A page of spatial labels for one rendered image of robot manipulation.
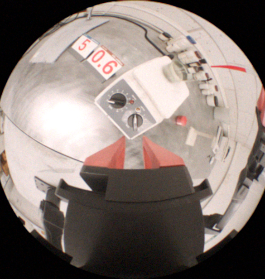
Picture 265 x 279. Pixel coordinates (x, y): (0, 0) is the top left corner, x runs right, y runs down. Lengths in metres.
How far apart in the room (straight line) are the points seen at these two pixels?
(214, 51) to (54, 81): 0.66
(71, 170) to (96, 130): 0.14
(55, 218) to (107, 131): 0.30
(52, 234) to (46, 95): 0.35
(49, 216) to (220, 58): 0.88
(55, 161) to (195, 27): 0.75
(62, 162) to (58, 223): 0.19
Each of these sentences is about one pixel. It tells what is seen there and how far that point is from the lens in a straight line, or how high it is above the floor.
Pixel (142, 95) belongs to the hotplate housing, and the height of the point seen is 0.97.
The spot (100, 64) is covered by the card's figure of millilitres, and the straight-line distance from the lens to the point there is 0.25.
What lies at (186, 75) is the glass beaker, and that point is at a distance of 0.17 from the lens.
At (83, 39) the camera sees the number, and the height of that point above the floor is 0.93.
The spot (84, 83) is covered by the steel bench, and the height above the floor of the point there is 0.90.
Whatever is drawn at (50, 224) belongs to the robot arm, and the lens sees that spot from 0.29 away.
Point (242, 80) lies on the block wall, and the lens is 0.69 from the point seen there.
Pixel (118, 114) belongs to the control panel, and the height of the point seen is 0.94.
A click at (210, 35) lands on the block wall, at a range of 0.56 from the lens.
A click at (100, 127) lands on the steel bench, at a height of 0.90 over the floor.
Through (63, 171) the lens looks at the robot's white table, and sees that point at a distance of 0.30.
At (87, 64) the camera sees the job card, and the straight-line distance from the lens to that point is 0.26.
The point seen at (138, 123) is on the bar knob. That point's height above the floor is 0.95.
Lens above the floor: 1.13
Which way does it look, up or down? 61 degrees down
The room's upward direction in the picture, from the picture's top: 125 degrees clockwise
